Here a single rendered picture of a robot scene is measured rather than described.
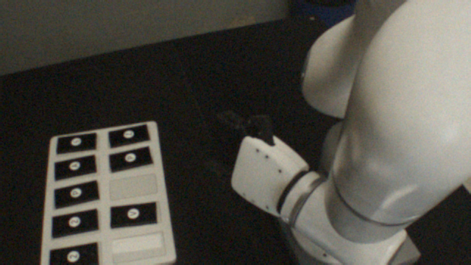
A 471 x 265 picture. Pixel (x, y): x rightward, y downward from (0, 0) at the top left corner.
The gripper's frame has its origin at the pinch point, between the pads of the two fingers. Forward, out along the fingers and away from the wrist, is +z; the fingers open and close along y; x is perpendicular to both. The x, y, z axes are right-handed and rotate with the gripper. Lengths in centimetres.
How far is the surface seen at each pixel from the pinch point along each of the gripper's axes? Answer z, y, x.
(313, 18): 36, 2, -85
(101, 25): 175, -52, -97
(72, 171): 35.7, -28.0, 4.4
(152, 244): 7.6, -28.1, 3.2
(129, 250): 9.7, -29.4, 7.4
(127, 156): 29.7, -23.9, -6.6
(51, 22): 188, -53, -71
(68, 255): 17.4, -32.5, 16.2
